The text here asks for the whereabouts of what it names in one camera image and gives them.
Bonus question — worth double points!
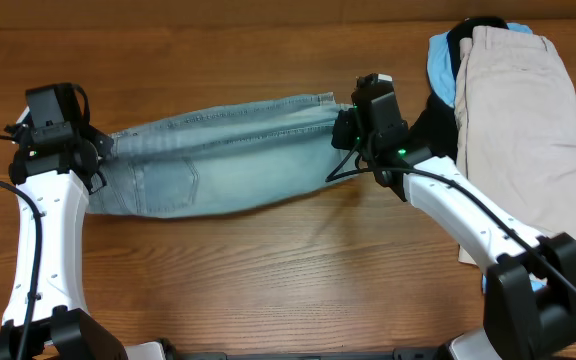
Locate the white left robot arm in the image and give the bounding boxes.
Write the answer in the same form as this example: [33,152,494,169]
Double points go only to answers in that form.
[0,83,127,360]

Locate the black garment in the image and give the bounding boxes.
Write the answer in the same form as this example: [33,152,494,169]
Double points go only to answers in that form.
[407,16,510,162]

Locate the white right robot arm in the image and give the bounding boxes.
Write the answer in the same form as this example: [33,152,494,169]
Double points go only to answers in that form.
[327,74,576,359]

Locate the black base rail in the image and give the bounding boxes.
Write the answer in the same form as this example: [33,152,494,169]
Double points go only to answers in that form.
[159,338,453,360]

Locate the beige shorts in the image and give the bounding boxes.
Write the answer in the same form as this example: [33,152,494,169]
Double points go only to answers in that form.
[454,26,576,240]

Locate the light blue denim shorts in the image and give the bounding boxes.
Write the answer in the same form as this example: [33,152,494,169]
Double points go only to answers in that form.
[88,93,346,218]

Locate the light blue garment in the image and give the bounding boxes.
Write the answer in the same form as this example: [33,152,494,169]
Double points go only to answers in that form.
[426,22,549,294]

